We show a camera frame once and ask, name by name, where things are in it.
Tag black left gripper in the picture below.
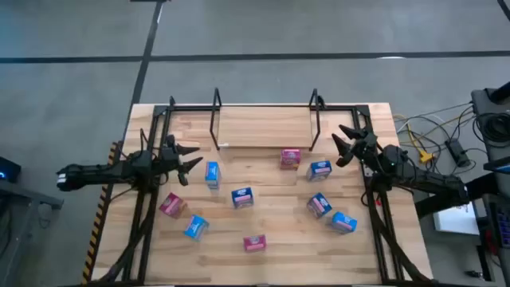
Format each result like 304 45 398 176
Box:
160 134 205 175

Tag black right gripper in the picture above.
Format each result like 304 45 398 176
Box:
331 124 380 161

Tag Rice Krispies cereal box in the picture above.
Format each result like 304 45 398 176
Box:
205 161 222 191
326 210 359 235
183 214 210 242

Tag Frosted Flakes cereal box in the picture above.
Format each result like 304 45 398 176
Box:
305 192 333 220
305 159 333 183
231 187 255 210

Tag Raisin Bran cereal box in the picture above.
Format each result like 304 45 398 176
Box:
159 192 187 219
243 234 268 254
280 148 302 171

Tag wooden shelf black metal legs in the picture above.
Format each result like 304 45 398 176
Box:
209 87 326 152

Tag black power adapter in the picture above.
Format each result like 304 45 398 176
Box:
445 138 471 168

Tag yellow black hazard tape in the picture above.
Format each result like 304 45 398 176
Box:
81 141 120 286

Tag white board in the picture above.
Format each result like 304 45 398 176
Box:
433 201 481 236

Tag black equipment stand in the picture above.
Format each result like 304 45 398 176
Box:
471 81 510 116

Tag computer monitor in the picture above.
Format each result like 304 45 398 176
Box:
484 155 510 175

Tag grey metal desk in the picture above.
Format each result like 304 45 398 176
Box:
0 179 65 287

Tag black keyboard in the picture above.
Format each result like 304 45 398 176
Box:
493 201 510 248

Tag black device blue light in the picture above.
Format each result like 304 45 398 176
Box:
0 156 22 184

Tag black aluminium table frame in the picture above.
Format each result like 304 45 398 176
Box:
93 95 430 286

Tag coiled black cable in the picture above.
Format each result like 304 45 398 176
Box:
473 112 510 144

